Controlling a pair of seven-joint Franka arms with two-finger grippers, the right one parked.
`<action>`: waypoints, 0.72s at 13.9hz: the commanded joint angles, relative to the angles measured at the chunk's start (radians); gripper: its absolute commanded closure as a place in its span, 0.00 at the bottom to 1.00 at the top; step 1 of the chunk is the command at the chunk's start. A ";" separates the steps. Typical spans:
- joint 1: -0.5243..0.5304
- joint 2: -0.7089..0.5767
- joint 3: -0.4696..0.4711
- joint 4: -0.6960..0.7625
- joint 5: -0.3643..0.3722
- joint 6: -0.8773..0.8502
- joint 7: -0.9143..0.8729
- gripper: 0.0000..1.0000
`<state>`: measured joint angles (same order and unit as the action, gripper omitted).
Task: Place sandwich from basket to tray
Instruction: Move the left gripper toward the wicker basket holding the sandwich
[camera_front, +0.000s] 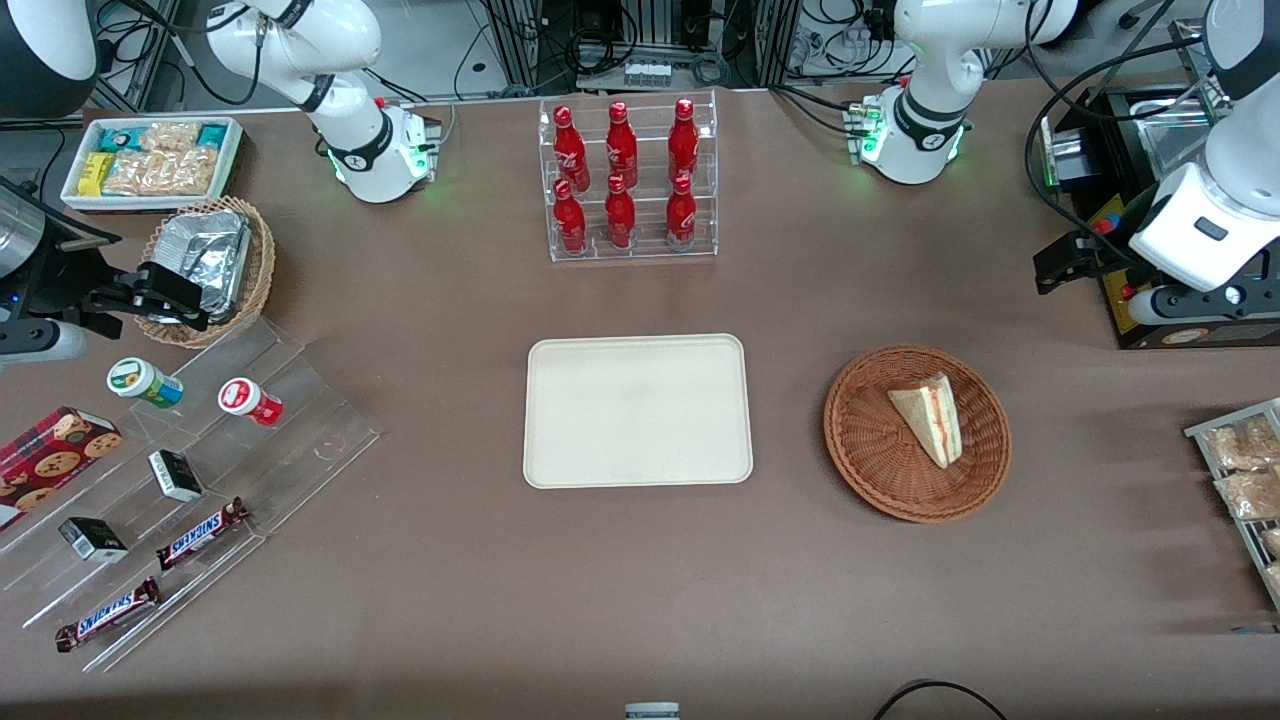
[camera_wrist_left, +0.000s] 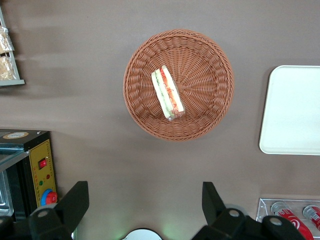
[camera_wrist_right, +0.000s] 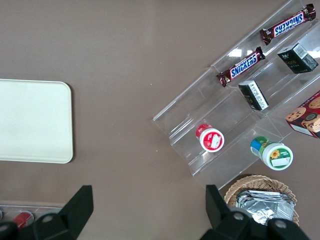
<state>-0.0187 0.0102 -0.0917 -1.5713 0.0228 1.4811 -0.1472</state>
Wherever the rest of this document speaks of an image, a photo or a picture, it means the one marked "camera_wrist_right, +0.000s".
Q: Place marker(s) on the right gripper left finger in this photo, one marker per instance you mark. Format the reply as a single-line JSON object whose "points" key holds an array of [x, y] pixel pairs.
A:
{"points": [[75, 210]]}

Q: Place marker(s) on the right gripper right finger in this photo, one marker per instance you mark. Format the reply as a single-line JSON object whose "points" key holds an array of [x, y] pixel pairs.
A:
{"points": [[220, 215]]}

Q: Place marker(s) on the light tan wicker basket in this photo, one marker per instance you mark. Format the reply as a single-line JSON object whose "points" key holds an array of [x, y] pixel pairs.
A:
{"points": [[250, 181]]}

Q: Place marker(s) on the cream plastic tray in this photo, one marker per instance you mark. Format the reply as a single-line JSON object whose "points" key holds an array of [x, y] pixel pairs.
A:
{"points": [[32, 120]]}

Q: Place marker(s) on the silver foil wrapped package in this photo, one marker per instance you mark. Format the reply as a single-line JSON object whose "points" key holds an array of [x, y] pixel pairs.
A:
{"points": [[262, 210]]}

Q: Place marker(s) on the red cola bottle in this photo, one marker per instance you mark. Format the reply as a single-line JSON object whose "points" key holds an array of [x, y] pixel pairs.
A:
{"points": [[22, 217]]}

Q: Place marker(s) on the clear acrylic bottle rack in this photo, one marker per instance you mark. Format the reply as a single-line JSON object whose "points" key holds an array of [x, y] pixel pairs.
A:
{"points": [[15, 208]]}

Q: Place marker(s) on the red label jar white lid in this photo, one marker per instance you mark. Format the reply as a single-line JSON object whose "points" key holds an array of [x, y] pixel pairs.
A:
{"points": [[211, 140]]}

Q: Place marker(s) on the green label jar white lid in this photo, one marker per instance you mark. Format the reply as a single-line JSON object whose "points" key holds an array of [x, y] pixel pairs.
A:
{"points": [[277, 156]]}

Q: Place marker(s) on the clear acrylic step shelf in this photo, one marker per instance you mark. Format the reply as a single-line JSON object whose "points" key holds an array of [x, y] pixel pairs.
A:
{"points": [[225, 112]]}

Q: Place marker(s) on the small black carton box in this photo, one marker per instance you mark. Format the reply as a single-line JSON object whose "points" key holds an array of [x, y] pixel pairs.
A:
{"points": [[297, 58], [253, 96]]}

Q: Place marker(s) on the red chocolate chip cookie box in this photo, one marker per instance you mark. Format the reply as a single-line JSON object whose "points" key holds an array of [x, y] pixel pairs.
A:
{"points": [[307, 115]]}

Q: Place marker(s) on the Snickers chocolate bar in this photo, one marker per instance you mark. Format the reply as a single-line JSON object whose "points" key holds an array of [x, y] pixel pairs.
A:
{"points": [[287, 25], [241, 67]]}

